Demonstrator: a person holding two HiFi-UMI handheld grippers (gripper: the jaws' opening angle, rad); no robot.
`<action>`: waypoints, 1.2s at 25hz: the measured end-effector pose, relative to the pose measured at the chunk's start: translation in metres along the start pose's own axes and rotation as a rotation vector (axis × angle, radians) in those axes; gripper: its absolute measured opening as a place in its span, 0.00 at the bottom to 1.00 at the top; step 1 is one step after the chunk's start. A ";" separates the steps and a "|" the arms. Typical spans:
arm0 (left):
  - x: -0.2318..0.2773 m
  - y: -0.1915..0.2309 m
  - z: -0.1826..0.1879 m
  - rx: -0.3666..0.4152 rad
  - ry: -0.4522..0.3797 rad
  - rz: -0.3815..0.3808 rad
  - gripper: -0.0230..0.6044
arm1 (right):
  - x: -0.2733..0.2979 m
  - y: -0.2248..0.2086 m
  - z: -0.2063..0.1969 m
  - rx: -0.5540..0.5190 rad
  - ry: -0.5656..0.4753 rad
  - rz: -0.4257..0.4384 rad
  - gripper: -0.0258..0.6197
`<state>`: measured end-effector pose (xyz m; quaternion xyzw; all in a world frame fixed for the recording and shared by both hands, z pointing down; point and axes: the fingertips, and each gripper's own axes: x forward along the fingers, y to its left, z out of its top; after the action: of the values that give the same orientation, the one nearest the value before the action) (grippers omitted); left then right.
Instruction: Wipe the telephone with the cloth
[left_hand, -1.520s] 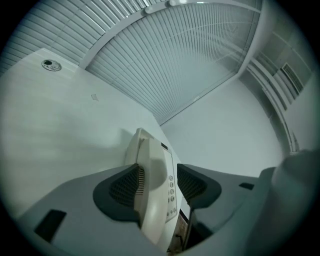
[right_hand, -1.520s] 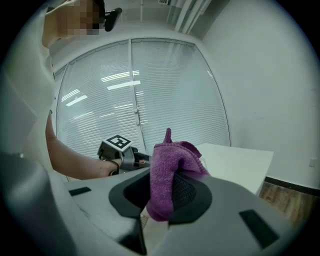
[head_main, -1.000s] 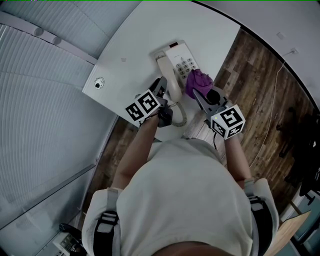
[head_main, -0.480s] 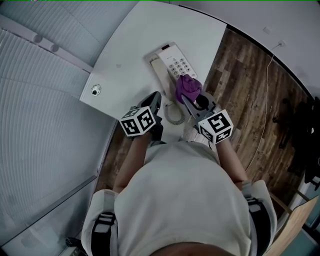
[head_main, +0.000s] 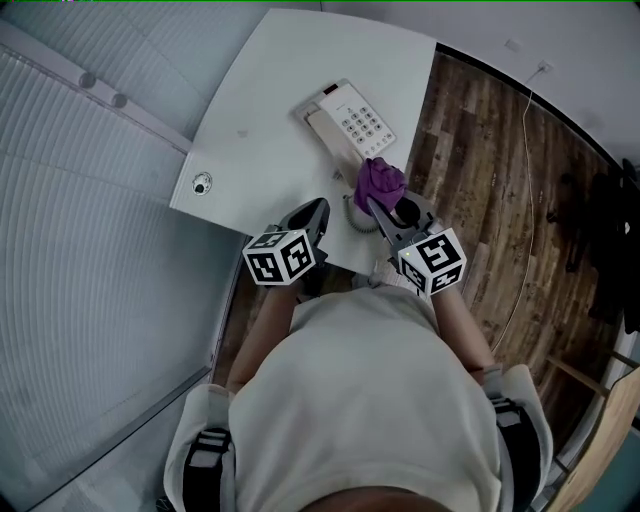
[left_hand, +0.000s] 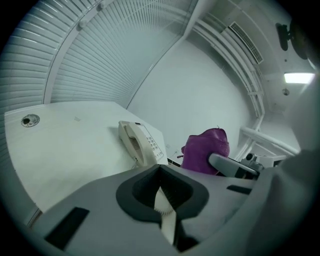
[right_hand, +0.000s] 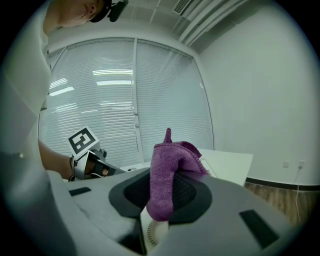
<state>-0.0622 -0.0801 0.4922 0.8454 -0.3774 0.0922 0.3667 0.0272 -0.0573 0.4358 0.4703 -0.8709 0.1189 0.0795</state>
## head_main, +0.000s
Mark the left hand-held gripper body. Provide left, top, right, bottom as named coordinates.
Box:
left=242, top=224, right=330, bottom=299

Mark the white telephone cord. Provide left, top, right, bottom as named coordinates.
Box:
left=333, top=169, right=381, bottom=234

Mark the white telephone handset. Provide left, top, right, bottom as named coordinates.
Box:
left=305, top=107, right=364, bottom=171

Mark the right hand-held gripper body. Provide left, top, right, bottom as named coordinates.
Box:
left=384, top=219, right=468, bottom=297

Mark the person's right forearm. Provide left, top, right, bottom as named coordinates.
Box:
left=432, top=289, right=496, bottom=374

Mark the wooden table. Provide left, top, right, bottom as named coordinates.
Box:
left=547, top=349, right=640, bottom=512

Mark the white window blind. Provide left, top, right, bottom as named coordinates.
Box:
left=0, top=44, right=241, bottom=501
left=9, top=0, right=321, bottom=146

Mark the white desk telephone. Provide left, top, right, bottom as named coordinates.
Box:
left=293, top=78, right=399, bottom=169

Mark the purple cloth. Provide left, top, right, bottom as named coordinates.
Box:
left=353, top=157, right=407, bottom=212

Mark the person's white shirt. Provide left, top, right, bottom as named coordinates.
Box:
left=163, top=287, right=554, bottom=512

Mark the person's left forearm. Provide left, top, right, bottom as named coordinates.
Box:
left=227, top=287, right=296, bottom=391

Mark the white power cable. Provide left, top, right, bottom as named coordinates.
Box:
left=492, top=62, right=551, bottom=354

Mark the black office chair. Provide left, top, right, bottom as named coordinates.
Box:
left=547, top=157, right=640, bottom=336

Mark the black shoulder strap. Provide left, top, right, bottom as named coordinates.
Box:
left=487, top=394, right=544, bottom=512
left=182, top=427, right=234, bottom=512

